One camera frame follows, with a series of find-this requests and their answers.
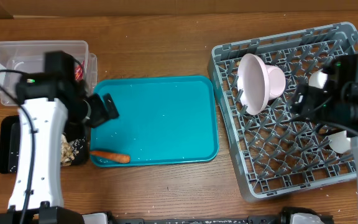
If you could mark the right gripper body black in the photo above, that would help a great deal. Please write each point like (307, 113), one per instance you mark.
(307, 101)

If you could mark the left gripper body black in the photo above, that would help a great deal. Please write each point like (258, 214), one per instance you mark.
(97, 114)

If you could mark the white small bowl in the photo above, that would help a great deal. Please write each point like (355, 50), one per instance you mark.
(318, 79)

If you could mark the red foil snack wrapper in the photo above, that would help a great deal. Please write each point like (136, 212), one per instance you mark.
(79, 73)

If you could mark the white cup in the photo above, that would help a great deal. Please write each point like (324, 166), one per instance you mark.
(339, 142)

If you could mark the orange carrot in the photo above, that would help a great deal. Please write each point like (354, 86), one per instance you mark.
(120, 158)

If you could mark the pink round plate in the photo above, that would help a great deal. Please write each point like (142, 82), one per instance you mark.
(254, 83)

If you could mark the pink bowl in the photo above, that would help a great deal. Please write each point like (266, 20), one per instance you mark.
(277, 81)

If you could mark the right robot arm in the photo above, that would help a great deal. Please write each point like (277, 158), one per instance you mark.
(336, 103)

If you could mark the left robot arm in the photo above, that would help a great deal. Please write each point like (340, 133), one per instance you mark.
(46, 102)

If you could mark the grey dishwasher rack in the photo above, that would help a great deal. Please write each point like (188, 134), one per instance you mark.
(272, 154)

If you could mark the black waste tray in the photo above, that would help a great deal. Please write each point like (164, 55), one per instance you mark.
(75, 134)

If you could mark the clear plastic waste bin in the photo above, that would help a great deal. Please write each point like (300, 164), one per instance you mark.
(28, 56)

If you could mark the food scraps and rice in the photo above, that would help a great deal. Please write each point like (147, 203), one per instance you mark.
(71, 152)

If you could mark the teal plastic tray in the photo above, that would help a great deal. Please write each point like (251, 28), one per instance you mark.
(163, 120)

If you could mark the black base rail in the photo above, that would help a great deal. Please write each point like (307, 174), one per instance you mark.
(288, 215)

